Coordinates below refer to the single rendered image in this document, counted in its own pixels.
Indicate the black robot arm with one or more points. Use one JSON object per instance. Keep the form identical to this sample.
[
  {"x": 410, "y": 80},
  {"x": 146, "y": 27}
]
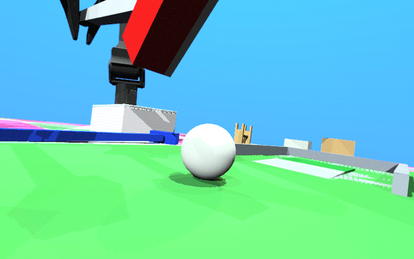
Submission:
[{"x": 120, "y": 66}]

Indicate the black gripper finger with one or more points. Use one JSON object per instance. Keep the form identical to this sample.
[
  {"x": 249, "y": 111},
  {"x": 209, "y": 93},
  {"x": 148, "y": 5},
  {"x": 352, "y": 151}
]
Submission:
[
  {"x": 92, "y": 30},
  {"x": 71, "y": 8}
]

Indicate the tan rectangular block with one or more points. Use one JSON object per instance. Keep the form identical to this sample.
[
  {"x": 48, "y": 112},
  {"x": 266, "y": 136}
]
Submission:
[{"x": 338, "y": 146}]

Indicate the white ball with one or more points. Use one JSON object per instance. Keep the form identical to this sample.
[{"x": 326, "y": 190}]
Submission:
[{"x": 208, "y": 151}]

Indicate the blue golf putter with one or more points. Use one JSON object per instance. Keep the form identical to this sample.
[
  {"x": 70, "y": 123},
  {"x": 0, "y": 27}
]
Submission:
[{"x": 20, "y": 134}]

